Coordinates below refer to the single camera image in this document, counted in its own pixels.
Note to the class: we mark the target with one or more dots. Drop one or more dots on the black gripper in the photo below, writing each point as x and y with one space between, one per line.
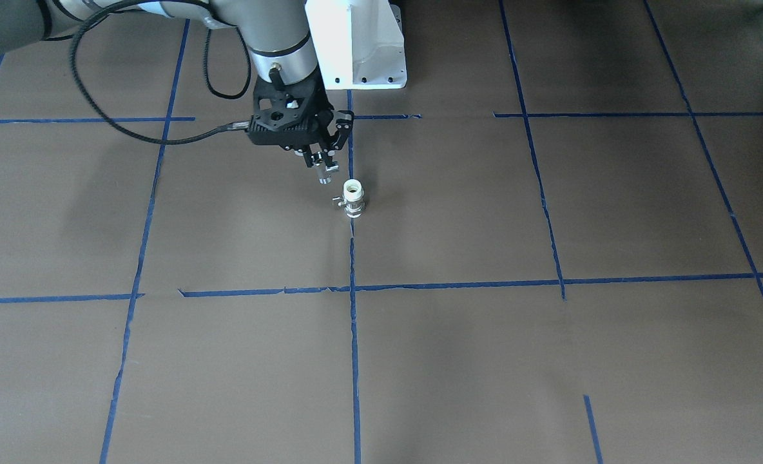
323 109

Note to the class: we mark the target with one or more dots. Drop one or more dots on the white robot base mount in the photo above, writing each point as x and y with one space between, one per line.
359 44

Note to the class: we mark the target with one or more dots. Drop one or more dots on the white PPR valve with metal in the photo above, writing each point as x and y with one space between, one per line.
352 199

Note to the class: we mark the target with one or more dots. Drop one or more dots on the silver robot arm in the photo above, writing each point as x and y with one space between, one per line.
275 36

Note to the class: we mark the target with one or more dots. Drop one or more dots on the small metal pipe fitting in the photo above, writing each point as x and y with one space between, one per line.
325 166

